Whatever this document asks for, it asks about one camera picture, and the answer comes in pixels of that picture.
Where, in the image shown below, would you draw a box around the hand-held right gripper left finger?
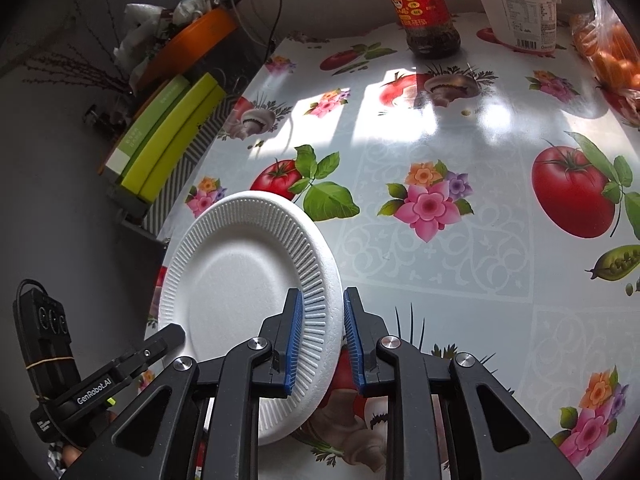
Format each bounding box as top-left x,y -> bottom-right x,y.
65,287 -> 305,480

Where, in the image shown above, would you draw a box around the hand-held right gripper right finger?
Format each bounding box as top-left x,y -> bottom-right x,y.
342,286 -> 583,480

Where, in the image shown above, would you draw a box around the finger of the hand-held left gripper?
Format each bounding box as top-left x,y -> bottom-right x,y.
112,323 -> 185,376

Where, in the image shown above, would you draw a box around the large white foam plate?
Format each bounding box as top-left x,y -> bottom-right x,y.
157,190 -> 347,447

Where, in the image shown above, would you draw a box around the floral vegetable print tablecloth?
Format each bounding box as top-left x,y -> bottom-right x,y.
145,10 -> 640,480

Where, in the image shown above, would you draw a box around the grey side shelf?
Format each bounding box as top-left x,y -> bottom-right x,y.
107,180 -> 168,246

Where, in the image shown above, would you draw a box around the grey striped box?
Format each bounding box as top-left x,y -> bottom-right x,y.
142,105 -> 236,233

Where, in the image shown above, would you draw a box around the lime green flat box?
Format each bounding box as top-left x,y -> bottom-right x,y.
119,72 -> 228,202

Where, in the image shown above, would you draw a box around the olive green flat box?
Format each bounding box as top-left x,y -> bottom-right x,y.
104,74 -> 192,177

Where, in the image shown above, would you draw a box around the dried twigs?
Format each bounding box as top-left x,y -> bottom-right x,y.
22,0 -> 136,96

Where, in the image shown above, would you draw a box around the orange tray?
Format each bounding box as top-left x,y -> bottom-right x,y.
132,7 -> 238,91

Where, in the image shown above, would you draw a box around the red label sauce jar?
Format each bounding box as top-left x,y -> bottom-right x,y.
367,0 -> 462,59

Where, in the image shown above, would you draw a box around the white plastic tub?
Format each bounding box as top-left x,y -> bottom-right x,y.
466,0 -> 562,56

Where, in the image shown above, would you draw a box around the clear bag of oranges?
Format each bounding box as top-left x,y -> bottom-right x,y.
570,0 -> 640,126

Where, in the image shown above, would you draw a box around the thin dark cable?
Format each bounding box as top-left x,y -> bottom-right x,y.
230,0 -> 283,58

